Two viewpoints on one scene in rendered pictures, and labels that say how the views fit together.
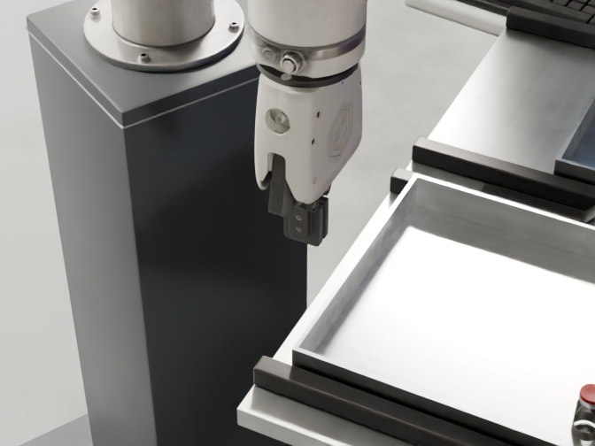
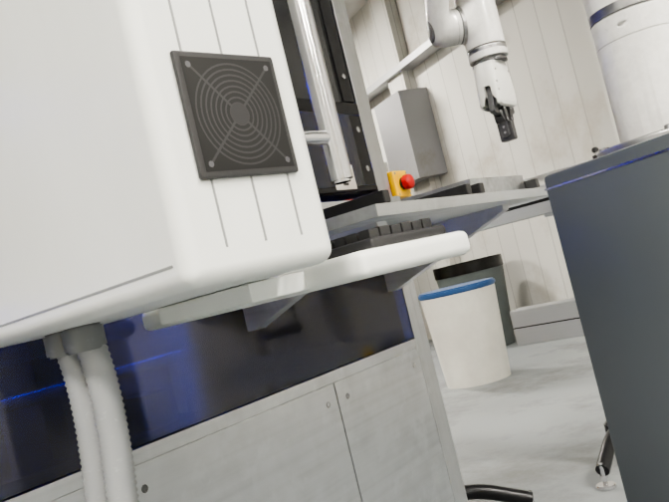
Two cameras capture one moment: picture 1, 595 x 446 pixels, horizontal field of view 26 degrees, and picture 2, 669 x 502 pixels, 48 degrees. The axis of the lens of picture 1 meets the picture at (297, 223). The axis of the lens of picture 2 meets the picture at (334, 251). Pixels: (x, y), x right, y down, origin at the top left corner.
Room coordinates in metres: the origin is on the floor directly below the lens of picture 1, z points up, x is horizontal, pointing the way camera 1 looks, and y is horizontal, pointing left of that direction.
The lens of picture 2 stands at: (2.43, -0.14, 0.78)
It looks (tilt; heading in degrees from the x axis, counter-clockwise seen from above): 3 degrees up; 190
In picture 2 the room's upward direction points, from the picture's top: 14 degrees counter-clockwise
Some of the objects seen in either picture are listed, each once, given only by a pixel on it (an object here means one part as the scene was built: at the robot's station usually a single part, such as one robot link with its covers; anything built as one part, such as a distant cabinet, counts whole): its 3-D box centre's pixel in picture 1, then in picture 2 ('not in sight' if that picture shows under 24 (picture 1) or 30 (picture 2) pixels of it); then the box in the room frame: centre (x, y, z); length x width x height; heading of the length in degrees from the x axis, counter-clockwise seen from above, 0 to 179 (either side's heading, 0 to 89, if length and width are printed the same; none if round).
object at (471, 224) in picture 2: not in sight; (444, 250); (0.69, -0.20, 0.79); 0.34 x 0.03 x 0.13; 64
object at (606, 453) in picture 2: not in sight; (621, 441); (-0.10, 0.17, 0.07); 0.50 x 0.08 x 0.14; 154
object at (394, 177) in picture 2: not in sight; (391, 186); (0.45, -0.30, 0.99); 0.08 x 0.07 x 0.07; 64
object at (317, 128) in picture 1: (306, 106); (495, 83); (0.79, -0.01, 1.12); 0.10 x 0.07 x 0.11; 154
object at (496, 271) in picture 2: not in sight; (477, 304); (-3.77, -0.21, 0.36); 0.58 x 0.56 x 0.71; 34
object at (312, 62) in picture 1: (305, 36); (488, 56); (0.79, -0.01, 1.18); 0.09 x 0.08 x 0.03; 154
